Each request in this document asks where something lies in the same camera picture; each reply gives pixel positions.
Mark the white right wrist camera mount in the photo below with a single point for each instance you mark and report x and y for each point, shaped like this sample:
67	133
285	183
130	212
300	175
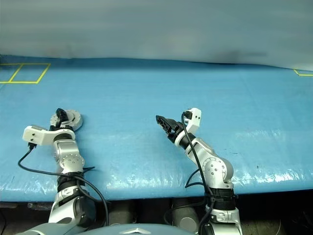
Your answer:
194	120

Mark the grey robot chest with logo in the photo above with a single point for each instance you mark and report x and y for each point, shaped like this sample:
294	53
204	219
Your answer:
137	230

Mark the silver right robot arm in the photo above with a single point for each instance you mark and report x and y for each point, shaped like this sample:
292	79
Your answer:
215	169

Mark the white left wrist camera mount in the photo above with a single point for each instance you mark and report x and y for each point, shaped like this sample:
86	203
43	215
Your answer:
41	135

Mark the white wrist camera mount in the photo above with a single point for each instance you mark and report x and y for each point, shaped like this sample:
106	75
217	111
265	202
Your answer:
41	135
194	120

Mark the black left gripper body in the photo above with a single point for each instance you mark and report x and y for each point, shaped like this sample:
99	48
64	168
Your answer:
55	127

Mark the dark rounded shape under table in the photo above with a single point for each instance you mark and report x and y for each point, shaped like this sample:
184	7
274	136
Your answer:
121	215
183	215

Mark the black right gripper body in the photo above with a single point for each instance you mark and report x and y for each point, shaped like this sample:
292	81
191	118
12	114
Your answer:
176	131

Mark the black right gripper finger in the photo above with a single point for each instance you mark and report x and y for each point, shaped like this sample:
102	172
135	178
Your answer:
167	127
165	119

